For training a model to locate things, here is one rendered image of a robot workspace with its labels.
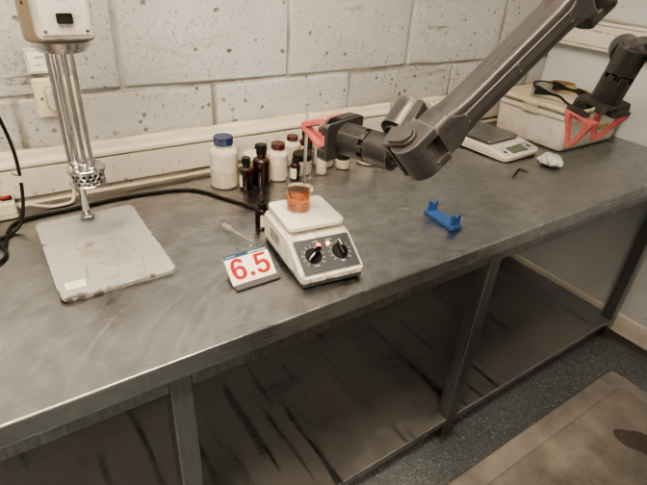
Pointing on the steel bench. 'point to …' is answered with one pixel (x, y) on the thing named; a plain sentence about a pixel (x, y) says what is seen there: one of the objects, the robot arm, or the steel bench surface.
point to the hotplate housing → (275, 232)
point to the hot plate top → (326, 216)
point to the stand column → (69, 131)
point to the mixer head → (56, 25)
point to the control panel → (325, 254)
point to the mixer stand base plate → (101, 253)
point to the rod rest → (443, 216)
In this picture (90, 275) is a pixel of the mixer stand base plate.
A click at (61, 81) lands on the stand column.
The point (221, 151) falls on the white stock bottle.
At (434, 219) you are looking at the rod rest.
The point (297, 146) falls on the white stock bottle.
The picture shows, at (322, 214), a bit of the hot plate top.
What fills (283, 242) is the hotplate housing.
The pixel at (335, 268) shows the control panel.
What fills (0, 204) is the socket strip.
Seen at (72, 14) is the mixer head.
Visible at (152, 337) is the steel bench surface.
